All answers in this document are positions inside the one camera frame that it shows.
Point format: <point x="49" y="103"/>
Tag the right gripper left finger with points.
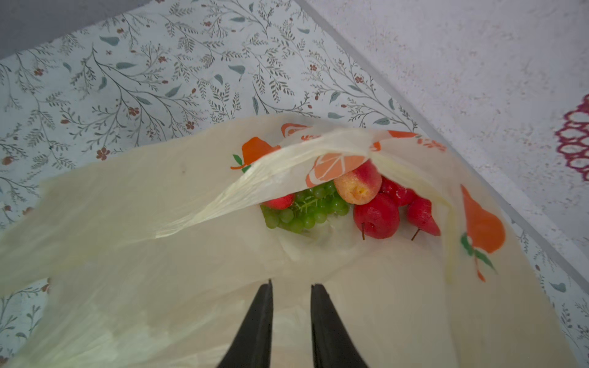
<point x="251" y="346"/>

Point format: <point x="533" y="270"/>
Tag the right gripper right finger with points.
<point x="331" y="343"/>

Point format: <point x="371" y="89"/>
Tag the cream plastic fruit bag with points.
<point x="155" y="255"/>

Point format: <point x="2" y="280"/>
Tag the red yellow peach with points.
<point x="359" y="186"/>

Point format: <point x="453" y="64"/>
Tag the green grape bunch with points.
<point x="311" y="207"/>

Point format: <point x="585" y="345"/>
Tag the red strawberry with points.
<point x="281" y="203"/>

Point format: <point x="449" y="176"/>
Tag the red cherry fruit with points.
<point x="401" y="196"/>

